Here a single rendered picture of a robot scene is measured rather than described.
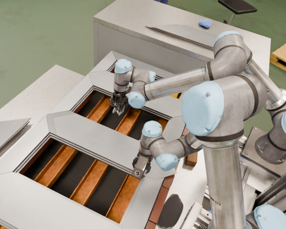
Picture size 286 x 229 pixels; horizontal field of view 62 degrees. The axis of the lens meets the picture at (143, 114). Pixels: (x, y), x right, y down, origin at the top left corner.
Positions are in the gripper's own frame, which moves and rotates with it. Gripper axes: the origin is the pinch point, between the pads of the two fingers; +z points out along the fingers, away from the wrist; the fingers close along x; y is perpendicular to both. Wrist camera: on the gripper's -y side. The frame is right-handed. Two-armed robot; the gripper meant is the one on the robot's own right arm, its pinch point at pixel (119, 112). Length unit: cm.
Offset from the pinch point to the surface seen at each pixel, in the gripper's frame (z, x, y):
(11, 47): 91, -203, -106
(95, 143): 5.9, -2.7, 22.1
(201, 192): 22, 60, 12
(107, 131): 5.9, -0.9, 12.0
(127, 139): 5.8, 10.8, 11.1
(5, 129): 12, -52, 34
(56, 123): 6.0, -28.2, 20.6
